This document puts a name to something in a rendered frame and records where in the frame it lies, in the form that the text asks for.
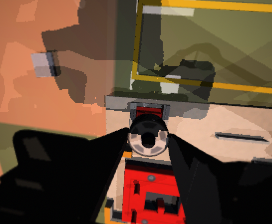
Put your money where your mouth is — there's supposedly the yellow rectangular outline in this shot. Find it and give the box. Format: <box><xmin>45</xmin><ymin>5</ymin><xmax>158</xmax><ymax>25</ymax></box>
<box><xmin>131</xmin><ymin>0</ymin><xmax>272</xmax><ymax>93</ymax></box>

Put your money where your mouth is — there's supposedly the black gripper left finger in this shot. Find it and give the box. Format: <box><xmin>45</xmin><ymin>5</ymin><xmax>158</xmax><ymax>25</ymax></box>
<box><xmin>13</xmin><ymin>127</ymin><xmax>129</xmax><ymax>222</ymax></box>

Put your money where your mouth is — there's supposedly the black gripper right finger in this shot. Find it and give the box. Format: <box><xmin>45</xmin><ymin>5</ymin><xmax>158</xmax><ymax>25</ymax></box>
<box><xmin>168</xmin><ymin>133</ymin><xmax>272</xmax><ymax>224</ymax></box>

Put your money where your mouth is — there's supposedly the grey and black wheel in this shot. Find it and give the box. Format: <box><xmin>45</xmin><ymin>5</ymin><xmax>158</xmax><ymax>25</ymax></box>
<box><xmin>127</xmin><ymin>113</ymin><xmax>170</xmax><ymax>157</ymax></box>

